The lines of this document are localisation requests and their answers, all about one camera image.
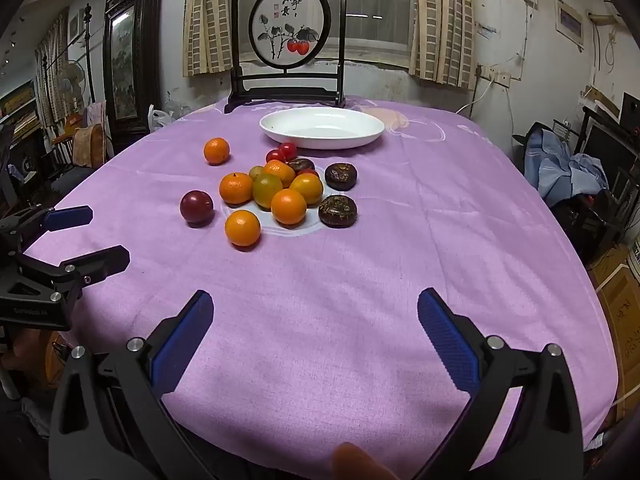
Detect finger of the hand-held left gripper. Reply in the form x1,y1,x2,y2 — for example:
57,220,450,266
15,245,132,302
0,205,94,251

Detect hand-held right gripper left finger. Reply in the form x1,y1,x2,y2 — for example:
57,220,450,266
48,290,215,480

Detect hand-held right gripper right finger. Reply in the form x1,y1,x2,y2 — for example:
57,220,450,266
416,287,586,480

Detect dark red plum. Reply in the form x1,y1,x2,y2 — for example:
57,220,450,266
180,190,215,224

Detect orange tangerine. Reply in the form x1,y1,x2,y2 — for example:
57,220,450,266
270,188,307,226
263,159,297,188
203,137,231,166
219,172,254,205
289,173,324,206
224,209,262,247

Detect green-yellow tangerine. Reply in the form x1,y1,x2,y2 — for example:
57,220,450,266
252,173,284,210

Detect white oval plate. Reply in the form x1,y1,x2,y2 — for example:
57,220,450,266
259,106,386,150

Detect person's right hand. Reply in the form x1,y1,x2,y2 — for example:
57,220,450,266
332,442,401,480

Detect standing fan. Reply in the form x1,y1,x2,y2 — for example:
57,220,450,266
55,60,86,111

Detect white plastic bag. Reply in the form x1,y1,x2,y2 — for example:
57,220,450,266
147,104,176,133

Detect purple tablecloth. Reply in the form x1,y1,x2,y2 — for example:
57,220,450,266
22,96,618,473

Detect dark wooden cabinet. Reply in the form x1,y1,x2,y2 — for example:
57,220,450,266
102,0,168,136

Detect cardboard box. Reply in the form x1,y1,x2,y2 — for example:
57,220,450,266
590,245,640,386

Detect blue cloth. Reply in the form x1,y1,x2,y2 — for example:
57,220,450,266
522,127,611,206

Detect beige checked curtain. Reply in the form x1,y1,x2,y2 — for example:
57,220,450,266
182,0,241,78
407,0,476,92

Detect black monitor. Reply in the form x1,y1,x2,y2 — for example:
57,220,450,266
582,115,631,196

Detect white power strip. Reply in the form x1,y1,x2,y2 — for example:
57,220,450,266
477,65,513,86

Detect black framed painted table screen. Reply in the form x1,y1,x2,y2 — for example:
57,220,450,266
223,0,348,115

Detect black speaker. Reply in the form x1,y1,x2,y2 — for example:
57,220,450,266
620,92,640,136

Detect window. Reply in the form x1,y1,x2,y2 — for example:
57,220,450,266
240,0,418,61

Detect white cable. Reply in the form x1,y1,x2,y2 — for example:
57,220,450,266
455,77,493,113

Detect framed wall picture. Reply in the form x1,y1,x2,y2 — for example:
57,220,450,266
556,0,586,51

